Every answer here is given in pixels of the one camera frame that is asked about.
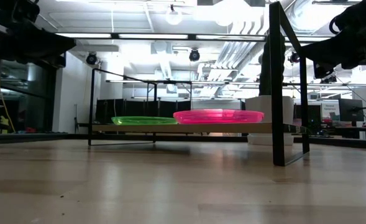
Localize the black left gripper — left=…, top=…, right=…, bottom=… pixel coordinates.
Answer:
left=0, top=0, right=77, bottom=68

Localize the yellow cable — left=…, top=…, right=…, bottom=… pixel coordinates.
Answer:
left=0, top=58, right=16, bottom=134

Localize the green translucent plastic plate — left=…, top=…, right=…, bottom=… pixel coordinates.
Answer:
left=111, top=116, right=179, bottom=126

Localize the black aluminium table frame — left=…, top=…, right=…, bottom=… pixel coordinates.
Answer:
left=0, top=132, right=366, bottom=151

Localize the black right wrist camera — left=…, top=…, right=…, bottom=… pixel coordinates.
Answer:
left=313, top=61, right=337, bottom=80

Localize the dark office monitor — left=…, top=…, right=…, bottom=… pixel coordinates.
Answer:
left=339, top=98, right=365, bottom=123

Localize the white hexagonal plant pot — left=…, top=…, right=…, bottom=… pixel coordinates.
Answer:
left=245, top=95, right=295, bottom=146

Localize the black room partition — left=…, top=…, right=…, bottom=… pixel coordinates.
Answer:
left=94, top=98, right=192, bottom=124

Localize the pink translucent plastic plate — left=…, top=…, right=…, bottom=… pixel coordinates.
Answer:
left=173, top=108, right=265, bottom=119
left=173, top=110, right=265, bottom=121
left=173, top=114, right=264, bottom=125
left=173, top=112, right=265, bottom=123

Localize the green cactus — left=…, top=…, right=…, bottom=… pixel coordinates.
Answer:
left=258, top=34, right=286, bottom=97

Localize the wooden shelf with black frame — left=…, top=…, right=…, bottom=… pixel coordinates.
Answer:
left=88, top=1, right=310, bottom=167

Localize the round pendant lamp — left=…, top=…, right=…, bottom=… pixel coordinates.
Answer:
left=165, top=4, right=184, bottom=26

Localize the black ceiling spotlight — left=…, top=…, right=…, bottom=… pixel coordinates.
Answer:
left=288, top=51, right=301, bottom=65
left=85, top=52, right=98, bottom=66
left=188, top=49, right=201, bottom=62

